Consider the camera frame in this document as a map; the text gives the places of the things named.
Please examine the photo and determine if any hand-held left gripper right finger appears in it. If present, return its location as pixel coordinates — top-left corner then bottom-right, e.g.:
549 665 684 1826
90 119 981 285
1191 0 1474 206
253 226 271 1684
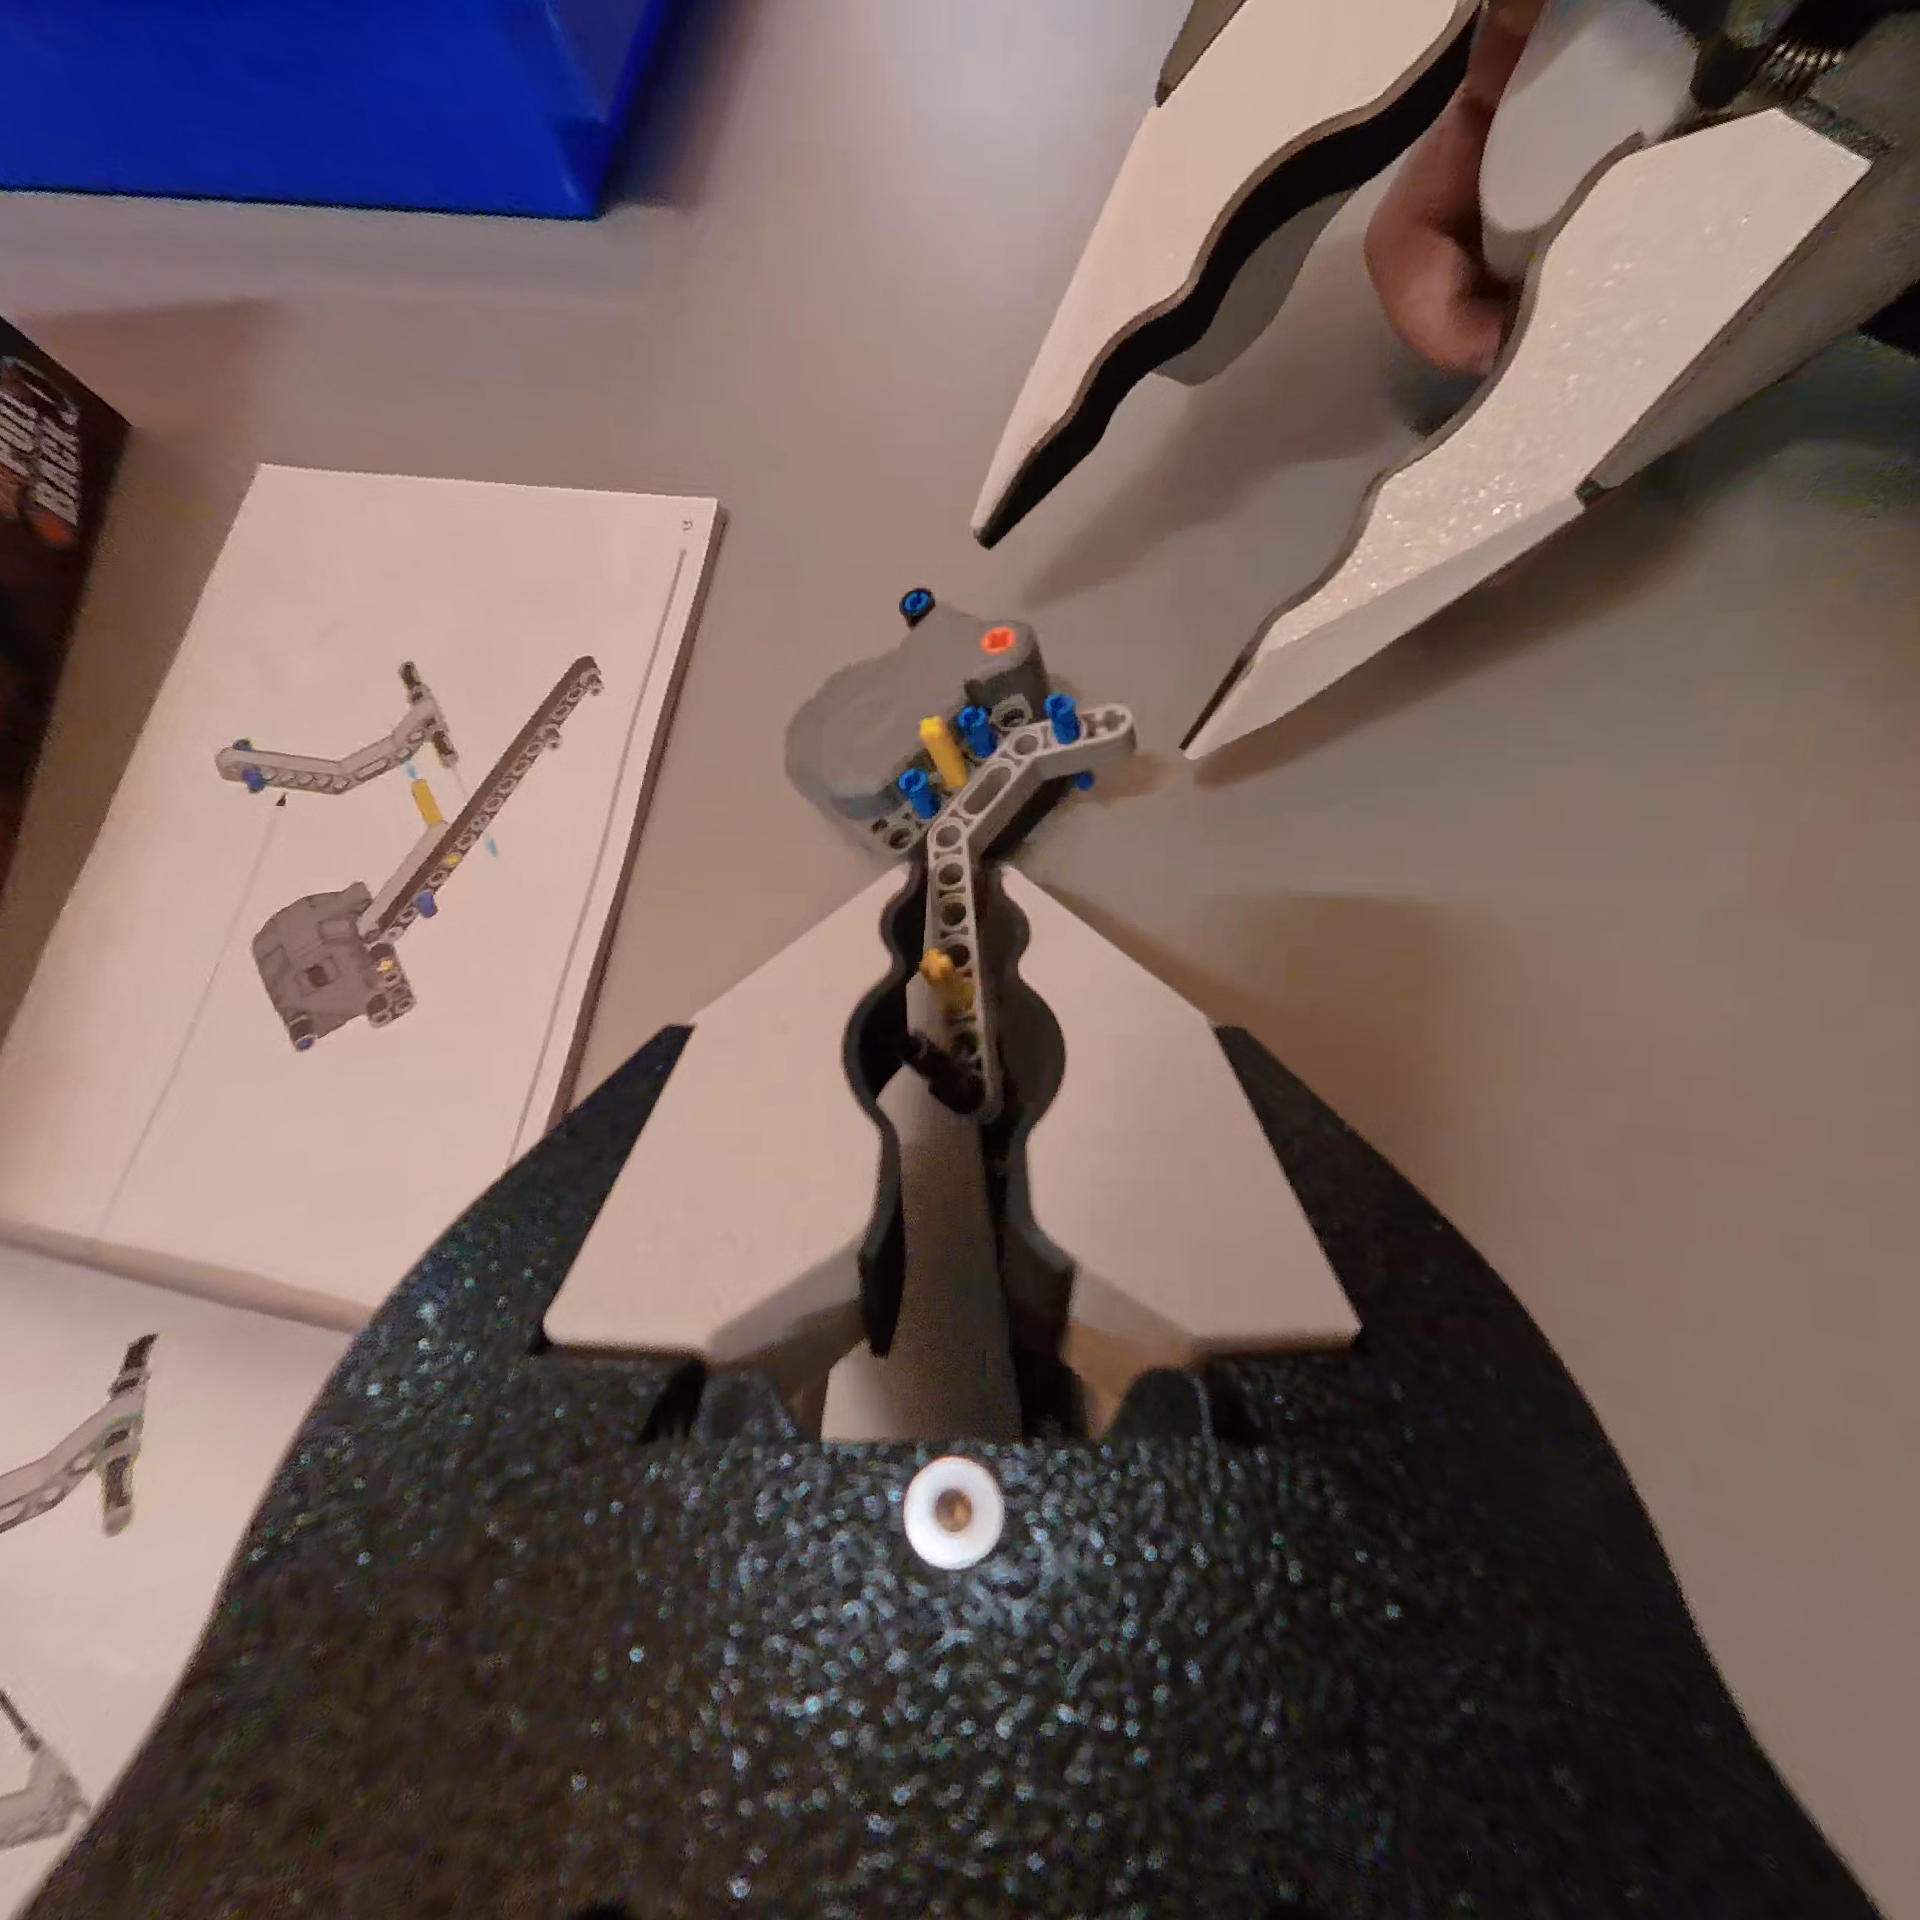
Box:
982 869 1363 1381

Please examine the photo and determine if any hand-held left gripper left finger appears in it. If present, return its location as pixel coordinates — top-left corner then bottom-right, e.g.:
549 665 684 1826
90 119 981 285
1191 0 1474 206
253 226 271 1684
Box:
544 869 920 1369

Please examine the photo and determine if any light grey bent toy beam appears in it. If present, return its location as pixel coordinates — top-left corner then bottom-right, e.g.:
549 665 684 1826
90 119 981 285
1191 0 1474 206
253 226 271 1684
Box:
918 702 1138 1115

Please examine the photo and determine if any white instruction booklet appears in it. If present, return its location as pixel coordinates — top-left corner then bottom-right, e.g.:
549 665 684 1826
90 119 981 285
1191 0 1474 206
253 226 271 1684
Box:
0 465 731 1920

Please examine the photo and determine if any person's right hand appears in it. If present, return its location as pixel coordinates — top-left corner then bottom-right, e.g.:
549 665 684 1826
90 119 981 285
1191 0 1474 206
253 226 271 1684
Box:
1365 0 1550 378

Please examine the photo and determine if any dark toy set box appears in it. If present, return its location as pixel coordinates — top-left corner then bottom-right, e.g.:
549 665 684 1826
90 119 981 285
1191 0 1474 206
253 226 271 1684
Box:
0 316 131 892

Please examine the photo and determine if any blue box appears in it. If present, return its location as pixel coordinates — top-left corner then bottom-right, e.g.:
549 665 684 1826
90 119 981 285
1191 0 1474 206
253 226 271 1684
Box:
0 0 677 223

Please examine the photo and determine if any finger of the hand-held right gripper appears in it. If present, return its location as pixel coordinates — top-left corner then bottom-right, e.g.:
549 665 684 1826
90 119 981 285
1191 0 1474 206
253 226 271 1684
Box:
972 0 1489 551
1180 105 1896 762

